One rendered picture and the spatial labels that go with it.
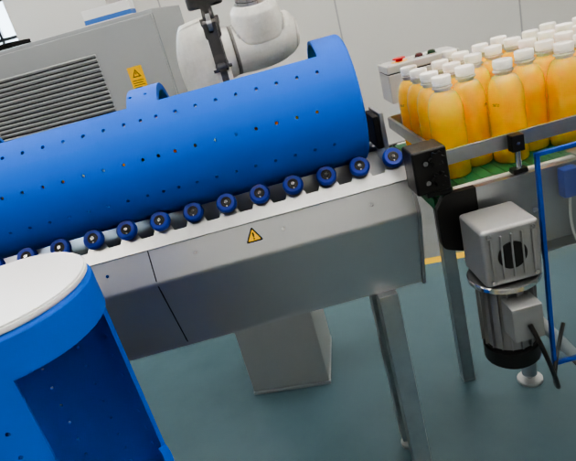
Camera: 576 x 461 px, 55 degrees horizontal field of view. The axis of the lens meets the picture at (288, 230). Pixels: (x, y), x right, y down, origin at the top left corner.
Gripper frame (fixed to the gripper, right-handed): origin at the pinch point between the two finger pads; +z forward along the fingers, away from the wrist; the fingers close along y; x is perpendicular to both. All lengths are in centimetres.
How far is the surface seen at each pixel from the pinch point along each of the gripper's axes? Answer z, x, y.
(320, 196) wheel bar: 26.5, 13.0, 10.3
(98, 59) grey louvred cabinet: -10, -63, -163
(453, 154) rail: 22.1, 40.0, 19.7
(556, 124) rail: 22, 61, 20
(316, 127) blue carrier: 11.1, 15.4, 13.1
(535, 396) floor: 119, 66, -13
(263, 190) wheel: 22.1, 1.4, 9.6
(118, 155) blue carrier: 5.9, -24.6, 12.7
